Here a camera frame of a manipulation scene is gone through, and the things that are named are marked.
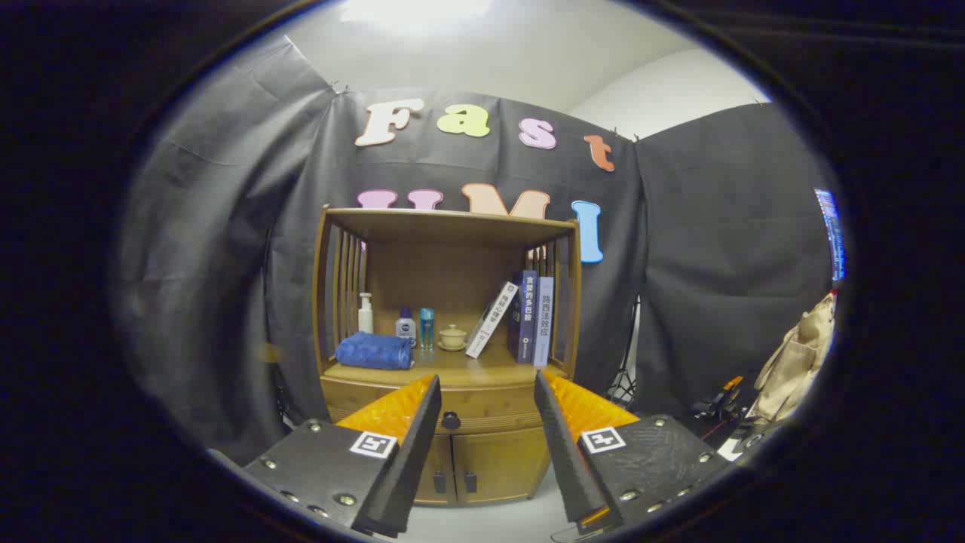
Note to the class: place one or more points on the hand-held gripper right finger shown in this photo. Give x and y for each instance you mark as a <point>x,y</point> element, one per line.
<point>565,452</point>

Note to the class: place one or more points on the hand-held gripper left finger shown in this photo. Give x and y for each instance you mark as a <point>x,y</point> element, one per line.
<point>411,460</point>

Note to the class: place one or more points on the wooden drawer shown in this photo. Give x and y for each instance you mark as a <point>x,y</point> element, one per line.
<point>482,411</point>

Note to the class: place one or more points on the narrow wooden cabinet door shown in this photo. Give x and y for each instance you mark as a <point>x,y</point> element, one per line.
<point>445,452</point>

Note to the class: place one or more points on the wide wooden cabinet door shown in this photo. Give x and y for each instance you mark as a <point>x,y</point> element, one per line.
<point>497,464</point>

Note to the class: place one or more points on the wooden countertop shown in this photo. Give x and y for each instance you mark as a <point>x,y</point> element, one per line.
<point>452,369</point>

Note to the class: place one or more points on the wooden cabinet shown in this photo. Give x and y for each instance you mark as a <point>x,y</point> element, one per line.
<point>452,264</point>

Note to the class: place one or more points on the black tripod stand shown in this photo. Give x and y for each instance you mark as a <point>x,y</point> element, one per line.
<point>624,385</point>

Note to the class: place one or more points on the blue rolled towel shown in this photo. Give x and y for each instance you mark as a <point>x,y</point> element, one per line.
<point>373,352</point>

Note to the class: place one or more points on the beige lidded teacup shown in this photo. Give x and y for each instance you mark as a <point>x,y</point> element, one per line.
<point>452,337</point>

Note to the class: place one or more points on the black book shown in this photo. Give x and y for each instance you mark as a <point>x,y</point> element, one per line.
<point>514,332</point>

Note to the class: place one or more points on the white bottle with blue cap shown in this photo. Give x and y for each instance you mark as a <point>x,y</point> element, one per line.
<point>405,328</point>

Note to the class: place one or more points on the clear blue bottle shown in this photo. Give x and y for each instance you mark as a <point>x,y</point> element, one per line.
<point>427,328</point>

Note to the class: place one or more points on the pale lilac book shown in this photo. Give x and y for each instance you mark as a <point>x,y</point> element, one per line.
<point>543,320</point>

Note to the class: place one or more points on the dark blue book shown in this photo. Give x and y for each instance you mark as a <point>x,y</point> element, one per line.
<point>528,317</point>

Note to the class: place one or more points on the white pump bottle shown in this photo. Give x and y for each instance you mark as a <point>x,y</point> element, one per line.
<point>366,320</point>

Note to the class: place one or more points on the white book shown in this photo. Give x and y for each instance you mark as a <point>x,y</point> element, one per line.
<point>490,322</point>

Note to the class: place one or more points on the black and orange clamp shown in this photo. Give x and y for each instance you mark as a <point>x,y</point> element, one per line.
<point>724,400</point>

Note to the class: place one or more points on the beige bag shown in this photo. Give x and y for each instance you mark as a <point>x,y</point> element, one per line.
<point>791,362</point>

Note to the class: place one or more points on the black backdrop cloth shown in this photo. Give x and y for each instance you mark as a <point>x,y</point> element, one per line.
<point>226,226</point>

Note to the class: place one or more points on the computer monitor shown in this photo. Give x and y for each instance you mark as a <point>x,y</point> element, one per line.
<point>831,234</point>

